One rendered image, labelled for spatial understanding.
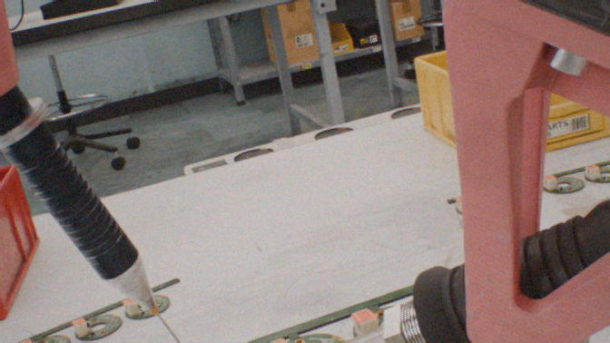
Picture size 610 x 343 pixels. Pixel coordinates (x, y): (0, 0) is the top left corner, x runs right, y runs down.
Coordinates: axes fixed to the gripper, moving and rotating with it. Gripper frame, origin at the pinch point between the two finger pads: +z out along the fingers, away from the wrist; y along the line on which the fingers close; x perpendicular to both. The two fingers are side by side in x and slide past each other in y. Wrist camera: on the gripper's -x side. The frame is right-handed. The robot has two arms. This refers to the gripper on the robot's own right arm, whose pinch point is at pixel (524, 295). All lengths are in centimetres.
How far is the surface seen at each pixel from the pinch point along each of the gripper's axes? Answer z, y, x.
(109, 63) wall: 185, -333, -231
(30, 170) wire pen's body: 0.6, 3.4, -10.4
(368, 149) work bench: 18.1, -39.6, -12.7
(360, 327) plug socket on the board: 5.8, -3.7, -3.5
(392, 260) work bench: 14.3, -20.9, -5.4
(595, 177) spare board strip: 9.6, -32.1, 2.7
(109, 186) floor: 176, -223, -149
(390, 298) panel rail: 6.2, -6.3, -3.3
